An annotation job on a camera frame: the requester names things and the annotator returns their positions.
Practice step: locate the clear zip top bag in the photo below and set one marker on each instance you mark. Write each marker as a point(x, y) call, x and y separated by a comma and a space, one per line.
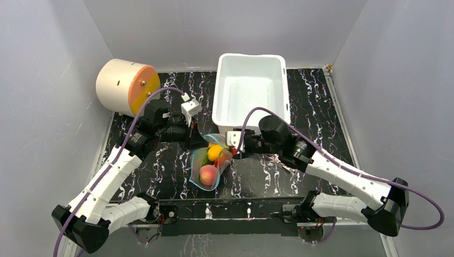
point(197, 158)

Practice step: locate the aluminium frame rail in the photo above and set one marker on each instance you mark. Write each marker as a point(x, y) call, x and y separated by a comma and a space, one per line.
point(311, 235)

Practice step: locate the cream cylinder with orange face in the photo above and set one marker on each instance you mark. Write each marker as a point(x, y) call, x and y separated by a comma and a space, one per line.
point(123, 86)

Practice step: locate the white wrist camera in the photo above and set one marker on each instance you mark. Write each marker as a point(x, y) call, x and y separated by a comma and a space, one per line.
point(232, 139)
point(189, 108)

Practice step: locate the white plastic bin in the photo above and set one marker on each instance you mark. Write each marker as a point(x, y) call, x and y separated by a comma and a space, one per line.
point(244, 82)

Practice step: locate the red toy pepper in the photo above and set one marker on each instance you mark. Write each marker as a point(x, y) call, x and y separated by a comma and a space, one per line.
point(223, 160)

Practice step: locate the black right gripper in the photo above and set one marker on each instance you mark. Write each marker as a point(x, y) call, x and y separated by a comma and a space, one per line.
point(243, 148)

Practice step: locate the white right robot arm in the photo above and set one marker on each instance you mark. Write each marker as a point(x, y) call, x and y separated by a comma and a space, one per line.
point(382, 205)

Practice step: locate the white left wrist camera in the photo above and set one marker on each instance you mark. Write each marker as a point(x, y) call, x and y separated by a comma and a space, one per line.
point(189, 108)

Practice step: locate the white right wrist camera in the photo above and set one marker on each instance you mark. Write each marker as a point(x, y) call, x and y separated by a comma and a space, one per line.
point(232, 139)

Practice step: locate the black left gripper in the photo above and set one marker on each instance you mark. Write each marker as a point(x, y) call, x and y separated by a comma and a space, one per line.
point(193, 139)

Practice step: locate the yellow toy mango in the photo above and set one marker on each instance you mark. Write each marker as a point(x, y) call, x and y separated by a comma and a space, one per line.
point(214, 152)

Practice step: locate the green toy cucumber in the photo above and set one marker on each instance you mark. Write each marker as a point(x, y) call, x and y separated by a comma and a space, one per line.
point(206, 160)

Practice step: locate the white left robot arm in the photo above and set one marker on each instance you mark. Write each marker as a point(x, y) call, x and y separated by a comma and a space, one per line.
point(87, 220)

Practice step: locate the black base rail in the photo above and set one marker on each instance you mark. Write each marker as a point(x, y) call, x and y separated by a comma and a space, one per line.
point(237, 216)

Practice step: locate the toy peach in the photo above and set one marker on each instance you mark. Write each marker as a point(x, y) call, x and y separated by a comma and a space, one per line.
point(208, 175)

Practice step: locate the pack of coloured markers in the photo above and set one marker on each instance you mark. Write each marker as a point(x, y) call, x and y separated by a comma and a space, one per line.
point(274, 158)

